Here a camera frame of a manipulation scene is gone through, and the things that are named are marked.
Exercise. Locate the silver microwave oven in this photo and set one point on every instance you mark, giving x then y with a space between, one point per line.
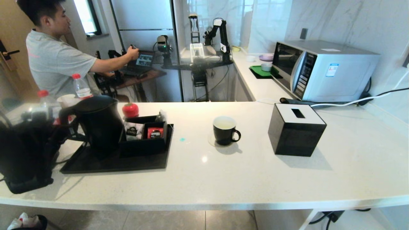
345 76

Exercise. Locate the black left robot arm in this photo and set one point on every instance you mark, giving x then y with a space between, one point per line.
25 156

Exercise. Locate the red package with white label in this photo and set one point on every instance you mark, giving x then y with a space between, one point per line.
155 133

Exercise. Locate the black ladder-shaped frame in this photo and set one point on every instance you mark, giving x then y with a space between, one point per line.
193 27

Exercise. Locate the clear water bottle red cap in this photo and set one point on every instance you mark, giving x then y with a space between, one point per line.
82 91
48 102

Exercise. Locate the black sachet organizer box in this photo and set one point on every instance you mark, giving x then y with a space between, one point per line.
142 147

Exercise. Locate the white Chali tea packet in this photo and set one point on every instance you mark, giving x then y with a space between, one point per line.
132 131

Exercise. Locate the black trash bin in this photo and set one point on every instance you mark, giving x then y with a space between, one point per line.
35 223

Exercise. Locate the purple plate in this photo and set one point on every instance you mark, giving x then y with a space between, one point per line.
266 57

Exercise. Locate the person in grey t-shirt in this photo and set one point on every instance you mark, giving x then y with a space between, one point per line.
57 64

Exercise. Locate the grey kitchen base cabinet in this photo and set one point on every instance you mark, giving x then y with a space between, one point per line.
244 86

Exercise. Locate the pale green bowl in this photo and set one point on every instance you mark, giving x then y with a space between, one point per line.
236 49

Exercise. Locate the black tissue box white lid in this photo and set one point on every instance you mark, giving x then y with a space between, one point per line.
294 137

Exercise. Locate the white plastic holder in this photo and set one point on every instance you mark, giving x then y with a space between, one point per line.
197 52

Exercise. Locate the clear round coaster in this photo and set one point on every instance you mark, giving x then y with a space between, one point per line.
210 141

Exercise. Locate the black electric kettle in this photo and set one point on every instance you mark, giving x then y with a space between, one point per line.
100 124

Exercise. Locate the window with dark frame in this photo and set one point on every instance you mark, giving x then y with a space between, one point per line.
86 16

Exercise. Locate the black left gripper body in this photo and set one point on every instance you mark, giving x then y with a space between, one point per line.
59 137

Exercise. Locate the green cutting board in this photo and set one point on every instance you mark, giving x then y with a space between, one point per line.
257 71

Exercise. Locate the small white bowl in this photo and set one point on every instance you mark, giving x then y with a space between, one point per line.
250 58

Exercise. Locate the brown wooden desk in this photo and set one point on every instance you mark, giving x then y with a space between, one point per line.
150 75

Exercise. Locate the black laptop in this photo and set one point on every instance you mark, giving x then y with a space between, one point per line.
144 60

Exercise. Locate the black teleoperation controller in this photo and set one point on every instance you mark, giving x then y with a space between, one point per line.
111 64

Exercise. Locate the black rectangular serving tray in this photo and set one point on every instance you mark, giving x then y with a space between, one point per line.
111 164

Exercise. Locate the black wall socket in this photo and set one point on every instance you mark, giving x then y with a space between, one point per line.
406 60
303 34

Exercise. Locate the black camera on stand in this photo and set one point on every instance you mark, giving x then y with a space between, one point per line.
163 44

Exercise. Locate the black ceramic mug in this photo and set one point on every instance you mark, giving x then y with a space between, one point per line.
223 135

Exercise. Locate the red toy tomato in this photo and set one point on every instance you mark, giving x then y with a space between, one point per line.
131 110

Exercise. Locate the small grey bowl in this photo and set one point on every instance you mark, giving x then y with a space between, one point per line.
266 67

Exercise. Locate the black round stand table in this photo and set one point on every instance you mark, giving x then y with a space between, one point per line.
198 66

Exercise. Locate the silver refrigerator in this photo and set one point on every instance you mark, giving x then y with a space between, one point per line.
140 16

